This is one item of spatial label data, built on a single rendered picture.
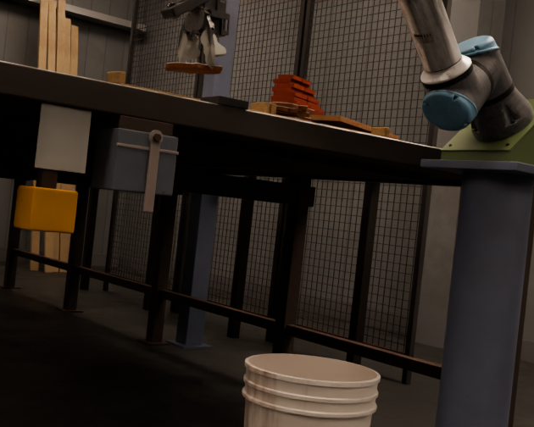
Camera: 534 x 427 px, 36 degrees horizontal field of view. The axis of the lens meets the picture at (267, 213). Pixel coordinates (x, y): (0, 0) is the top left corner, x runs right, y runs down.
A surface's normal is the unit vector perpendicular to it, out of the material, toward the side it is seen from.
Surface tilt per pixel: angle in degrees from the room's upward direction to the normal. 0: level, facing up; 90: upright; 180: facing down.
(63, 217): 90
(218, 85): 90
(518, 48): 90
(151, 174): 90
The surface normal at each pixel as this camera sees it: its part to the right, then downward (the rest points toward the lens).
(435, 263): -0.75, -0.08
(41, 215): 0.60, 0.07
